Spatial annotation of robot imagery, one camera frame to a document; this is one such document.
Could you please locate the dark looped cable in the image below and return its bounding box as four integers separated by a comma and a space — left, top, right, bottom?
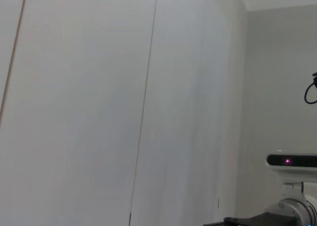
304, 72, 317, 105

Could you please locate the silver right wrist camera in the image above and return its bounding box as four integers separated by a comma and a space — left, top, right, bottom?
265, 150, 317, 199

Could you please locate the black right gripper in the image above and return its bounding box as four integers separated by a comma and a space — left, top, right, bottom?
223, 212, 298, 226

